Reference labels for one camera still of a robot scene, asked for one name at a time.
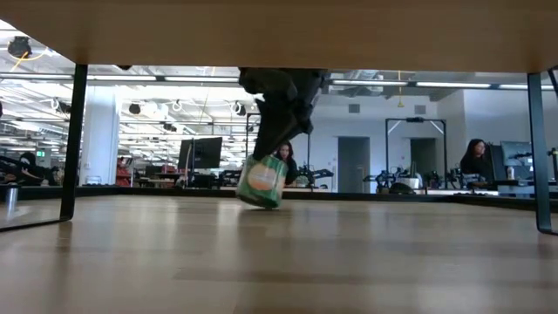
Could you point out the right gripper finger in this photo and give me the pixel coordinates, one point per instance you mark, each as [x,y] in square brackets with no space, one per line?
[274,126]

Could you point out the green and yellow label can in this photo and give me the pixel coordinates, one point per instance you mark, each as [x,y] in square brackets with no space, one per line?
[261,183]

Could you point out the person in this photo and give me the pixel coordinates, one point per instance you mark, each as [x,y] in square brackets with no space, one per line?
[30,170]
[475,163]
[291,168]

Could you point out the black computer monitor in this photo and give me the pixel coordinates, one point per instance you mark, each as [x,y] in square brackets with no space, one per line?
[205,152]

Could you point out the ceiling light strip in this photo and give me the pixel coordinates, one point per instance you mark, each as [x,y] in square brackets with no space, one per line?
[370,82]
[122,78]
[35,77]
[453,85]
[200,79]

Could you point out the grey door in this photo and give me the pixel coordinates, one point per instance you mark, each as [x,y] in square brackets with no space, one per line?
[353,161]
[423,154]

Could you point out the white square pillar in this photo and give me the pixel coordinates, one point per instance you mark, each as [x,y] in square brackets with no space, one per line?
[99,135]

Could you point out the white bottle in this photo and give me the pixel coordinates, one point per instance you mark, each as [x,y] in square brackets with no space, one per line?
[510,173]

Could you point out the lit computer monitor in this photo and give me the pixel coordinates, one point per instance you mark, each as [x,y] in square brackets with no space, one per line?
[516,152]

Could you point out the black round ceiling device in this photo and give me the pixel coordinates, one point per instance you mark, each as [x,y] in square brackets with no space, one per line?
[19,46]

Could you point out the small silver metal cylinder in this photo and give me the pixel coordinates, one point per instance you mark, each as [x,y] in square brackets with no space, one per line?
[11,198]

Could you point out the tall black background frame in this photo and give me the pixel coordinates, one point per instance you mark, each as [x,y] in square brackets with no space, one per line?
[386,148]

